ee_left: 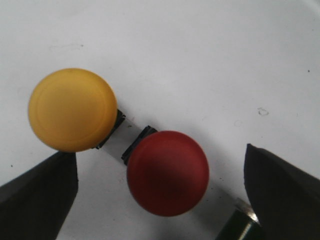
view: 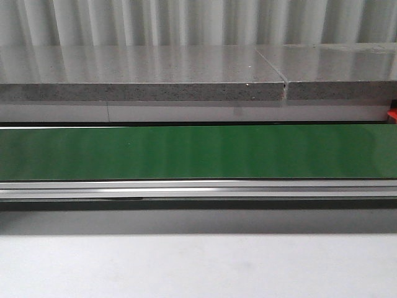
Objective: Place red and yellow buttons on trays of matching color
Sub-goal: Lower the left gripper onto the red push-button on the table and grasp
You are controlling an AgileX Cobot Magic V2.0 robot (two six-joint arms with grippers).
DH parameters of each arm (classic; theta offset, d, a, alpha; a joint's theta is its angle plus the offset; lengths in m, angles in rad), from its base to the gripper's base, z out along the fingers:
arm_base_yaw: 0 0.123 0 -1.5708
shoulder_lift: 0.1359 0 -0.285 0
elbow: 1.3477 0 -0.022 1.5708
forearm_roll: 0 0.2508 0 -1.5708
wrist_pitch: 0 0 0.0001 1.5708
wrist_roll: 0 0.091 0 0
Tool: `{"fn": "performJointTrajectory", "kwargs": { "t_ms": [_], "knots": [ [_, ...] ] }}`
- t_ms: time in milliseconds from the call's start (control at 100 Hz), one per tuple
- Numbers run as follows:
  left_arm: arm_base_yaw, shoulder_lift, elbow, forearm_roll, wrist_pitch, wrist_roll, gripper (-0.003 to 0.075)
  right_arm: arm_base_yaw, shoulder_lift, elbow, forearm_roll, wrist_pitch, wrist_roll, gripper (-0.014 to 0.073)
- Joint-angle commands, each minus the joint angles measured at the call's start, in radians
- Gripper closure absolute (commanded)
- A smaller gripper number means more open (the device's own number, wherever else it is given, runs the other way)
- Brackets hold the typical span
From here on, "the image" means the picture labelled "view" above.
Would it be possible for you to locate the green conveyor belt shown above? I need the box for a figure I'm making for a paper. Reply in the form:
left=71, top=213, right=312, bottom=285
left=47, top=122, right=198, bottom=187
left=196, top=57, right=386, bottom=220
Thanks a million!
left=1, top=124, right=396, bottom=181

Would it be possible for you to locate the white pleated curtain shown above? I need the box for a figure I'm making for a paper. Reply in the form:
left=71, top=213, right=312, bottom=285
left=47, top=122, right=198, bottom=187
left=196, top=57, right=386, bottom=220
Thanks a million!
left=1, top=1, right=396, bottom=46

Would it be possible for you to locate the grey stone counter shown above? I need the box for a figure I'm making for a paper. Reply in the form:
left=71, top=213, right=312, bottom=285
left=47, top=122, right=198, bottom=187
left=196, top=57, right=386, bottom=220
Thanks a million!
left=1, top=43, right=396, bottom=123

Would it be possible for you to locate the aluminium conveyor frame rail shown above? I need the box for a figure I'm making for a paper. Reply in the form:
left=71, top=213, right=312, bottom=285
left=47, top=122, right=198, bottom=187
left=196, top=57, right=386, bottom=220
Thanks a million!
left=1, top=179, right=396, bottom=210

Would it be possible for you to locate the red plastic object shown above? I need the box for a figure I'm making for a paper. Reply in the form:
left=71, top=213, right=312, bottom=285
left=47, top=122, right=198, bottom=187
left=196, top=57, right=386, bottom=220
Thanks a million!
left=386, top=100, right=397, bottom=124

